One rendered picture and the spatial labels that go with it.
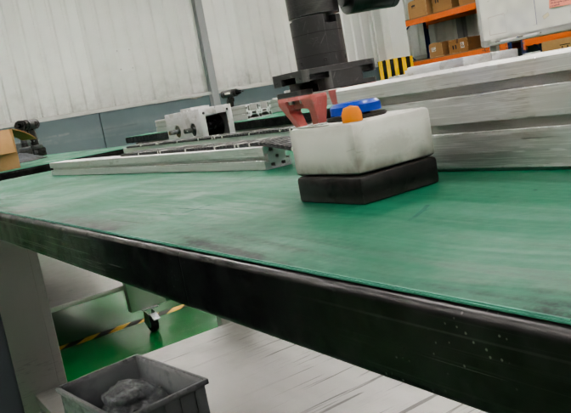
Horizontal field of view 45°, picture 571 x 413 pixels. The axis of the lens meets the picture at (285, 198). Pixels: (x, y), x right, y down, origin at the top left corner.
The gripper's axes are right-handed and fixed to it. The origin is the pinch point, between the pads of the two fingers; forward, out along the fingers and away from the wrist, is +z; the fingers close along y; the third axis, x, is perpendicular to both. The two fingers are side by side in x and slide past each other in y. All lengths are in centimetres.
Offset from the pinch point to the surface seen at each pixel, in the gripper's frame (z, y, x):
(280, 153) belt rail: 0.3, 0.2, 11.9
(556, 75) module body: -4.8, -4.3, -31.7
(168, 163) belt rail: 0.6, -1.7, 42.0
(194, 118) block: -5, 28, 88
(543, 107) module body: -2.7, -5.5, -31.1
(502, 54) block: -6.7, 20.6, -8.1
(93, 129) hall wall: -5, 354, 1088
